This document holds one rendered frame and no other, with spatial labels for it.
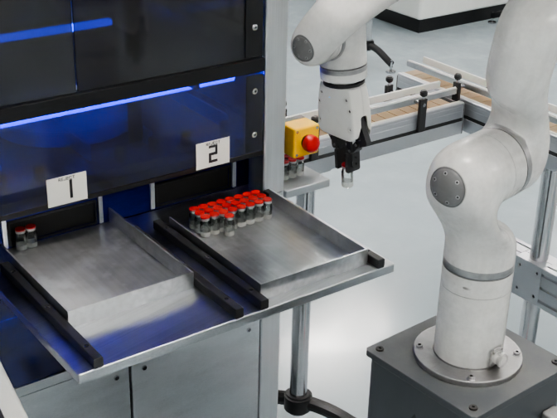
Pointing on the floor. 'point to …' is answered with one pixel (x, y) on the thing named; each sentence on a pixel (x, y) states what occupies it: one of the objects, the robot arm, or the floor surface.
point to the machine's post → (271, 179)
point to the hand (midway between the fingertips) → (347, 158)
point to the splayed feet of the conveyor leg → (293, 405)
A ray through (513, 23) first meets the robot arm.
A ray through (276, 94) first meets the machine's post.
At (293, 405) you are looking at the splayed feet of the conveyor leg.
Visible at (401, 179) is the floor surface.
